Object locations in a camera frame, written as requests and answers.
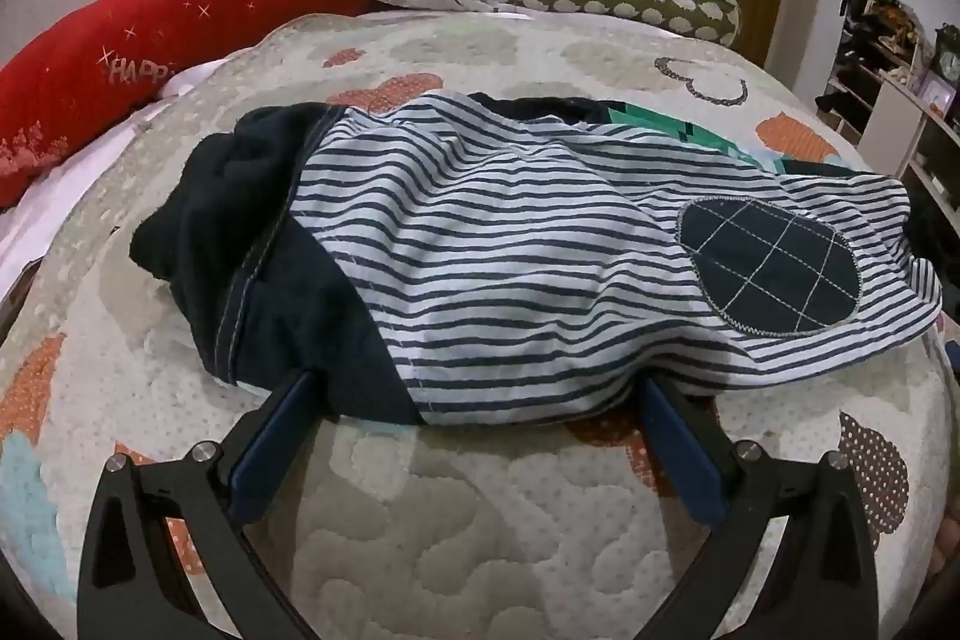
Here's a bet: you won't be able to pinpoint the green black printed cloth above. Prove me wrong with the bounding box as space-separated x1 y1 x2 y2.
604 100 852 178

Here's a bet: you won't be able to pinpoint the small table clock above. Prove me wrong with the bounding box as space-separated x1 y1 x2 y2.
934 25 960 86

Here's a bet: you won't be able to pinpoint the striped navy pants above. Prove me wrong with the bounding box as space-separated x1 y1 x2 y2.
129 91 944 427

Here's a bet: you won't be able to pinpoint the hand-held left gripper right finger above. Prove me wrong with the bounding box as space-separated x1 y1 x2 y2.
637 374 880 640

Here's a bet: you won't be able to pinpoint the heart patterned quilted blanket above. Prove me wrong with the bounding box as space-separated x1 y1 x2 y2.
0 6 960 640

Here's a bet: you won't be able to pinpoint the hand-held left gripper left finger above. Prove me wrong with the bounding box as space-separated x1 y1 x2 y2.
77 368 338 640

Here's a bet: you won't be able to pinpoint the white bed sheet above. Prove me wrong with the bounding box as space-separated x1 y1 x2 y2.
0 59 226 304

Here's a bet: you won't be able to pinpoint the green dotted bolster pillow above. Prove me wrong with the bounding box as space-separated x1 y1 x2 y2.
506 0 743 45

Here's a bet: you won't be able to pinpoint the grey shelf unit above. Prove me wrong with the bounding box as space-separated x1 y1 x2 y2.
814 0 960 229

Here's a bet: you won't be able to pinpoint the large red embroidered pillow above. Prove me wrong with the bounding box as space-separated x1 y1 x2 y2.
0 0 376 210

